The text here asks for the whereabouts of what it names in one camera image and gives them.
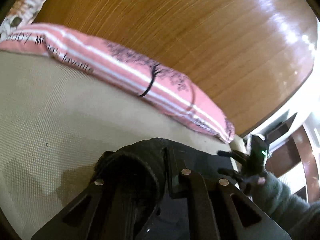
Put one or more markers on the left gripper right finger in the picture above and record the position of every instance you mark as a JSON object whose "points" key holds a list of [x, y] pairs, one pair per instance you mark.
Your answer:
{"points": [[217, 209]]}

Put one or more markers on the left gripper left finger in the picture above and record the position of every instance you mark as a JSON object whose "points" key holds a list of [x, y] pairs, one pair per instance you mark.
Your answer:
{"points": [[82, 209]]}

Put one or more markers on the black denim pants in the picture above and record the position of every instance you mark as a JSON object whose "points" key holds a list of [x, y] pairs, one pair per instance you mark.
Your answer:
{"points": [[145, 159]]}

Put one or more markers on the green right sleeve forearm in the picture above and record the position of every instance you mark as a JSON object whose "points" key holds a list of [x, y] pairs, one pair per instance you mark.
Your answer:
{"points": [[292, 213]]}

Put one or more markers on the right hand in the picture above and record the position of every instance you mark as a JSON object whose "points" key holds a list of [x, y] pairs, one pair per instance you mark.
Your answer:
{"points": [[257, 180]]}

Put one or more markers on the brown wooden shelf unit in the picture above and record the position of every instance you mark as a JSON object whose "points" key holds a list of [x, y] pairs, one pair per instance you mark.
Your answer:
{"points": [[295, 156]]}

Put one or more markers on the beige bed mattress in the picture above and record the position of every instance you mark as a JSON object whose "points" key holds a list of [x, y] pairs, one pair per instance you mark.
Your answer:
{"points": [[56, 122]]}

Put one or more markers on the wooden headboard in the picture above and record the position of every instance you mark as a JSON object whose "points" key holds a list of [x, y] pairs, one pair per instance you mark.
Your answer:
{"points": [[249, 56]]}

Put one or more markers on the pink striped long pillow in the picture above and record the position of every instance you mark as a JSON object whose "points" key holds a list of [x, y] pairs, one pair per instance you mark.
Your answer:
{"points": [[168, 90]]}

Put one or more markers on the floral pillow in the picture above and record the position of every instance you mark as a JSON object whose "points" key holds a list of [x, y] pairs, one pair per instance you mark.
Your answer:
{"points": [[21, 13]]}

